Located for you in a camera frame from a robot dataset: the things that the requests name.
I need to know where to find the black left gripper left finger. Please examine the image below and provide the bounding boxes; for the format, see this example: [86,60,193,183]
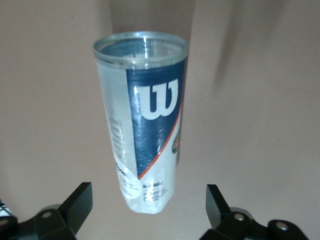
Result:
[0,181,94,240]

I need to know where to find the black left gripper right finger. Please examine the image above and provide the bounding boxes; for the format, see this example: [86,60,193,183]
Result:
[199,184,310,240]

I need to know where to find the clear Wilson tennis ball can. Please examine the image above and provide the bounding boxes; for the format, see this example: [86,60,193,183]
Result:
[92,30,190,215]

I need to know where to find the brown table mat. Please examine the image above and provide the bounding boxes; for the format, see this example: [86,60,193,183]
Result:
[0,0,320,240]

